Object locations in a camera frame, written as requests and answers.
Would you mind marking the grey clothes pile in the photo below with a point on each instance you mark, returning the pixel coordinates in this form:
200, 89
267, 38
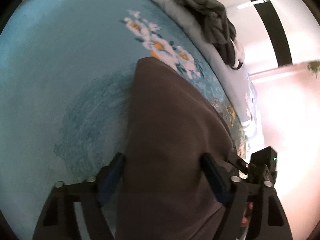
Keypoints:
212, 17

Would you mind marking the teal floral bed sheet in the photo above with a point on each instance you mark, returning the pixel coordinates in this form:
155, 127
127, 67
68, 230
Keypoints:
66, 71

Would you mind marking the person's right hand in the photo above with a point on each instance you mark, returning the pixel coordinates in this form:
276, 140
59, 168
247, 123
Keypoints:
247, 214

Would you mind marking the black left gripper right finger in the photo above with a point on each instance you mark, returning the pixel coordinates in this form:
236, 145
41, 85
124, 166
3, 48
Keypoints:
247, 192

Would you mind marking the black and white garment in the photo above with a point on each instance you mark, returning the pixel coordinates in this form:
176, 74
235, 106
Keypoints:
232, 54

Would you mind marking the light blue daisy quilt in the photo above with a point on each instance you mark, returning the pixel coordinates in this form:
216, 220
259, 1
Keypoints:
236, 83

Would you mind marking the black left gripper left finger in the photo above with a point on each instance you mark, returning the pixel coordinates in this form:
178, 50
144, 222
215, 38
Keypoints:
57, 219

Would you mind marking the dark grey knit garment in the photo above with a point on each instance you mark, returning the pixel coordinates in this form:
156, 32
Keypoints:
164, 194

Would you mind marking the white wardrobe with black stripe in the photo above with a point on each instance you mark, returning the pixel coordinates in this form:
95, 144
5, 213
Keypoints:
274, 33

